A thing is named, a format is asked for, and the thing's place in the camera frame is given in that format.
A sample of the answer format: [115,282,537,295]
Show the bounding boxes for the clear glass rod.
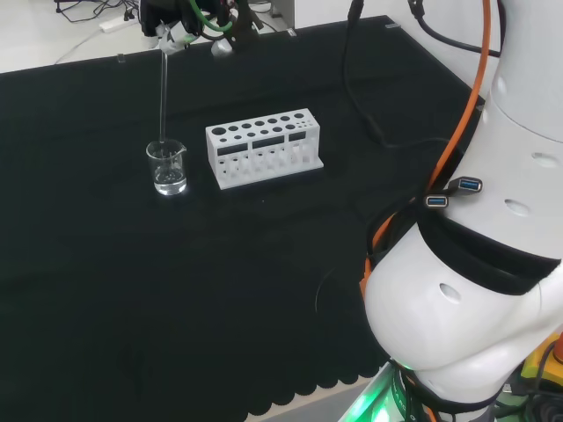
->
[157,48,171,145]

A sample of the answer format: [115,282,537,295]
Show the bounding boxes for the white test tube rack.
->
[204,107,325,192]

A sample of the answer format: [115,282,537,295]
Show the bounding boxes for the long black cable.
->
[341,0,464,151]

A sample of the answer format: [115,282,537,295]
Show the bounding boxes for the black bench cloth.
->
[0,15,487,422]

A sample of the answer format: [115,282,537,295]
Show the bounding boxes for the green cable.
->
[187,0,239,33]

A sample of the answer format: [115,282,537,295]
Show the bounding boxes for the black floor cables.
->
[54,0,143,24]

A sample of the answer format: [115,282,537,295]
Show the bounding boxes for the white power strip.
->
[98,16,135,33]

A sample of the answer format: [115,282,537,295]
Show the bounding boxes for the black cable bundle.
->
[495,381,563,422]

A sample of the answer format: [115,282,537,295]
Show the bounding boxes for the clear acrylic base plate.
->
[333,360,399,422]

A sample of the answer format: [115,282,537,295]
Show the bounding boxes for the black cable with plug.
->
[406,0,503,57]

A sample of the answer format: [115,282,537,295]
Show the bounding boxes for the orange cable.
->
[358,0,493,305]

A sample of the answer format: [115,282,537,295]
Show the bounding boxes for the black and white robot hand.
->
[139,0,261,57]

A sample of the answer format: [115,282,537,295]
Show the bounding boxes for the yellow stop button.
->
[520,332,563,380]

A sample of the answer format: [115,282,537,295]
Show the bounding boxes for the small clear glass beaker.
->
[145,139,190,197]

